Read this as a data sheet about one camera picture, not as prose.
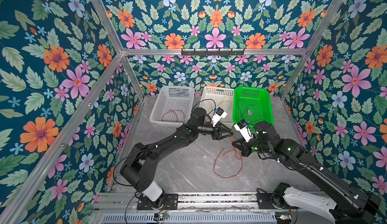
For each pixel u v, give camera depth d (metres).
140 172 0.44
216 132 0.67
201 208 0.73
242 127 0.61
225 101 1.15
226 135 0.70
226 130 0.73
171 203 0.74
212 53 0.93
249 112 1.10
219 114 0.69
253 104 1.15
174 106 1.12
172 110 1.11
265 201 0.73
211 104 1.15
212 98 1.17
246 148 0.60
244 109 1.11
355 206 0.38
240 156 0.61
